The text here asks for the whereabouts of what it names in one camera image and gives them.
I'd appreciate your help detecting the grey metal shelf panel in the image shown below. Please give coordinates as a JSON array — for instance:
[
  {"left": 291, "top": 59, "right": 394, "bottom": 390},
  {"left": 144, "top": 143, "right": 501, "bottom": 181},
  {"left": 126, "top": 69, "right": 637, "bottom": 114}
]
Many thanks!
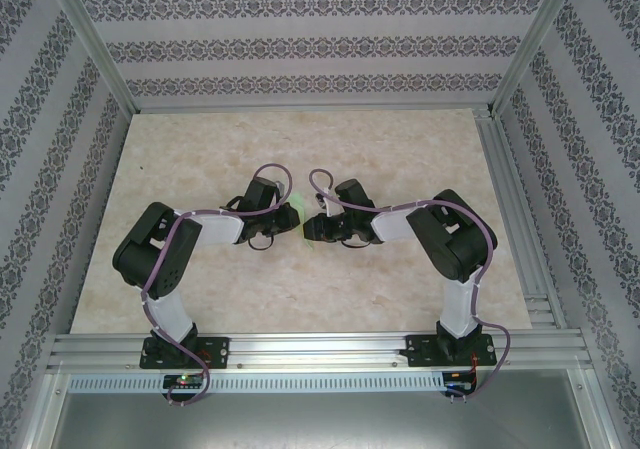
[{"left": 47, "top": 391, "right": 619, "bottom": 449}]

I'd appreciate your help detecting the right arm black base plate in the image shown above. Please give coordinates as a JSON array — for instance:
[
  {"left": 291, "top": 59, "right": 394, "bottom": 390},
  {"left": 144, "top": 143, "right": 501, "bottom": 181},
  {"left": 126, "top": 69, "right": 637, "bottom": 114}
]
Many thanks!
[{"left": 405, "top": 333, "right": 496, "bottom": 369}]

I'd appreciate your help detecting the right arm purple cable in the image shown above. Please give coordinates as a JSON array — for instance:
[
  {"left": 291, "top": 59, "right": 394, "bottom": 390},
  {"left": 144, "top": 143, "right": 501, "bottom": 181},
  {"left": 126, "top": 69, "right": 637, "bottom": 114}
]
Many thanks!
[{"left": 308, "top": 168, "right": 512, "bottom": 404}]

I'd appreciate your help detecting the slotted grey cable tray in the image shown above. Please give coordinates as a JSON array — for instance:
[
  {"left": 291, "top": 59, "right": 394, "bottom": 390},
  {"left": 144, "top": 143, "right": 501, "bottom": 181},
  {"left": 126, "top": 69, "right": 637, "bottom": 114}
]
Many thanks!
[{"left": 67, "top": 372, "right": 446, "bottom": 394}]

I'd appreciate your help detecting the aluminium side rail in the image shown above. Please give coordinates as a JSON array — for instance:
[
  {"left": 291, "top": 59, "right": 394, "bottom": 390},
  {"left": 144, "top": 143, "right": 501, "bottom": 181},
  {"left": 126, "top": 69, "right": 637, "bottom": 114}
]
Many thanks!
[{"left": 473, "top": 107, "right": 569, "bottom": 331}]

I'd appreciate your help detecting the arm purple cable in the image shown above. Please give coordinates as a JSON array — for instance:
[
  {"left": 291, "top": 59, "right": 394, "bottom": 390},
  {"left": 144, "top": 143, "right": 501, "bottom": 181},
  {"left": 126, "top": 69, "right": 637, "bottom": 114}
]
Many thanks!
[
  {"left": 141, "top": 163, "right": 297, "bottom": 409},
  {"left": 308, "top": 168, "right": 512, "bottom": 404}
]

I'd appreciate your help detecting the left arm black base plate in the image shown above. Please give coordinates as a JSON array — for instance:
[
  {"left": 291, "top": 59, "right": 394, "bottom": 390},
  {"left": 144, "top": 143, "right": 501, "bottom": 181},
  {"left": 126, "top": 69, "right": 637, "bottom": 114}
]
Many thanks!
[{"left": 141, "top": 336, "right": 231, "bottom": 370}]

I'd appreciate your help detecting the light green cloth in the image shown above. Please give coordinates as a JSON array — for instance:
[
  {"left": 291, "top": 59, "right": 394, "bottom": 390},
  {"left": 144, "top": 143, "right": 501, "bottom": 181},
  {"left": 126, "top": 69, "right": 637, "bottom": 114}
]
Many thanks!
[{"left": 289, "top": 191, "right": 316, "bottom": 251}]

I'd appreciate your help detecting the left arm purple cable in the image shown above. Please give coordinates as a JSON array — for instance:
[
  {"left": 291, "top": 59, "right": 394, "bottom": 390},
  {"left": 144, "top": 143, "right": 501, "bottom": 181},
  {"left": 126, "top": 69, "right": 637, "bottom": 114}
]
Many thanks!
[{"left": 141, "top": 163, "right": 297, "bottom": 409}]

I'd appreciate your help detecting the aluminium mounting rail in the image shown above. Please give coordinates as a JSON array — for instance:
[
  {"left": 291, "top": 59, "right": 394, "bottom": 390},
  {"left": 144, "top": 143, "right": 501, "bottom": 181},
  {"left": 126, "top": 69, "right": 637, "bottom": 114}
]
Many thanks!
[{"left": 47, "top": 332, "right": 594, "bottom": 374}]

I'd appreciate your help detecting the aluminium frame post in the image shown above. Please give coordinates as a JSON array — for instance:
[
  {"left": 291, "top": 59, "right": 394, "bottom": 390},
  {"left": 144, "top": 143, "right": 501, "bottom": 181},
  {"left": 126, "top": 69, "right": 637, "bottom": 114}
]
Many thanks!
[
  {"left": 42, "top": 0, "right": 137, "bottom": 116},
  {"left": 487, "top": 0, "right": 586, "bottom": 119}
]

